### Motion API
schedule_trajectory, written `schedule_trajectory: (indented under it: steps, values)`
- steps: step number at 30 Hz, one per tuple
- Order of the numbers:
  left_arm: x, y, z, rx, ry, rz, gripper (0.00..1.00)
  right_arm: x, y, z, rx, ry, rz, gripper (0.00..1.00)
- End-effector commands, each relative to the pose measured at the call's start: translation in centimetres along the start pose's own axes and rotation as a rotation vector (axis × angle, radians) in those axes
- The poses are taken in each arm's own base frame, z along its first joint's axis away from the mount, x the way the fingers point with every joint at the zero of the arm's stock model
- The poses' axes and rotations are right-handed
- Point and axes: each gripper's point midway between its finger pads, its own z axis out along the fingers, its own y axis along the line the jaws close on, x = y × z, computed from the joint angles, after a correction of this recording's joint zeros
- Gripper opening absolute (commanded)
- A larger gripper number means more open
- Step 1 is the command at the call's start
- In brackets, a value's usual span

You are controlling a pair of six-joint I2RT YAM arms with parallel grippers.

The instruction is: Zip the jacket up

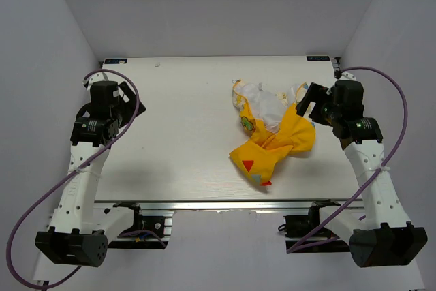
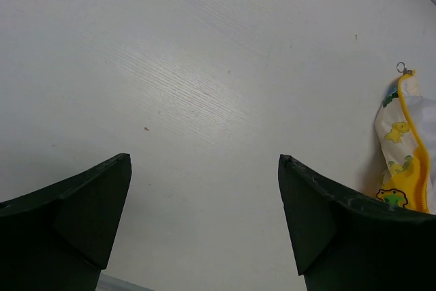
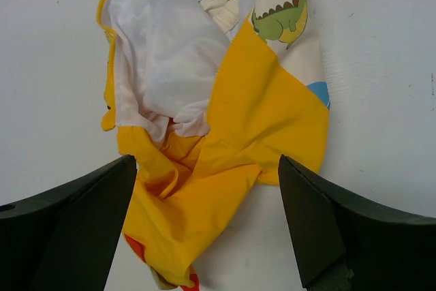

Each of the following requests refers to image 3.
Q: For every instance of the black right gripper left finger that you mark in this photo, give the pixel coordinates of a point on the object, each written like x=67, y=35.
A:
x=65, y=238

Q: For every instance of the yellow cream dinosaur print jacket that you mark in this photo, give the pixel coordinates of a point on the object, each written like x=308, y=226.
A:
x=207, y=95

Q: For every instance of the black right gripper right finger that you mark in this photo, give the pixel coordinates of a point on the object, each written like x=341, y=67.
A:
x=343, y=241

